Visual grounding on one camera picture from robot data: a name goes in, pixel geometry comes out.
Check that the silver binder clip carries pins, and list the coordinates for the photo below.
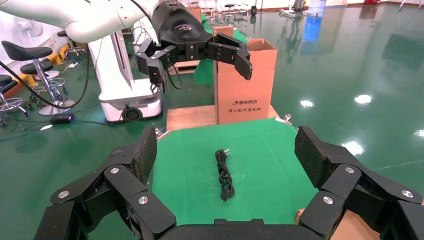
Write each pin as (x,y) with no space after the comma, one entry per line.
(161,134)
(285,118)

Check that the black waste bin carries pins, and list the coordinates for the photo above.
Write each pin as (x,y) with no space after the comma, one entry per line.
(253,10)

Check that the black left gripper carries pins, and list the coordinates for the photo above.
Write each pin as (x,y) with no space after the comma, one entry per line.
(180,30)

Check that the black saddle stool chrome base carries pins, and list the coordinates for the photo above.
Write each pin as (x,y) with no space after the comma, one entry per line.
(62,33)
(6,81)
(33,68)
(26,51)
(229,5)

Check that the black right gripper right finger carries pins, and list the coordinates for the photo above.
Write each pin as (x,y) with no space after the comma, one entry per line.
(341,179)

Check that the tall printed cardboard box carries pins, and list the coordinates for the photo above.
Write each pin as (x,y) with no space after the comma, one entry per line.
(245,96)

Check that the low wooden pallet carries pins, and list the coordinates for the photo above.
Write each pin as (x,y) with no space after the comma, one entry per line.
(185,68)

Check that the yellow floor barrier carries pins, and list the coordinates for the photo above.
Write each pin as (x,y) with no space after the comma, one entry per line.
(58,56)
(28,79)

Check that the small plain cardboard box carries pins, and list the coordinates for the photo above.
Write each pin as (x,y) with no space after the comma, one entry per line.
(195,13)
(223,30)

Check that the black power adapter brick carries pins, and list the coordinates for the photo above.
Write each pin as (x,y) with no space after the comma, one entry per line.
(62,119)

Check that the white standing fan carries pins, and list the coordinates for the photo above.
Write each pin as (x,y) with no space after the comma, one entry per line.
(33,29)

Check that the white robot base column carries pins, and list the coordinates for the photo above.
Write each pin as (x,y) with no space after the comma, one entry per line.
(116,82)

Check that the white power strip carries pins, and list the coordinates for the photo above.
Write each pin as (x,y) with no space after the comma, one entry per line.
(73,65)

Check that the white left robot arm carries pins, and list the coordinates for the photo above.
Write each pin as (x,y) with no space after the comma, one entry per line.
(82,20)

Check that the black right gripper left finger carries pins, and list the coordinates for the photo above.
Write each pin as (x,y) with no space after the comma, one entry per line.
(126,179)

